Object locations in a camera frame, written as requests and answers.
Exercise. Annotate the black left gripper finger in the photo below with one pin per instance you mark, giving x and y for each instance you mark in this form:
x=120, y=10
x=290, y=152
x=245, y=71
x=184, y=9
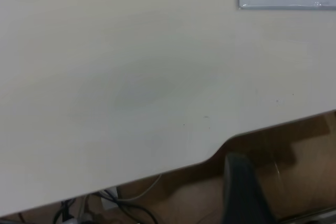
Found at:
x=244, y=195

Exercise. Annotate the white box under table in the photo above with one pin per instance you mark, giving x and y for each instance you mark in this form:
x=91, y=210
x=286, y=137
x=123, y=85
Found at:
x=109, y=203

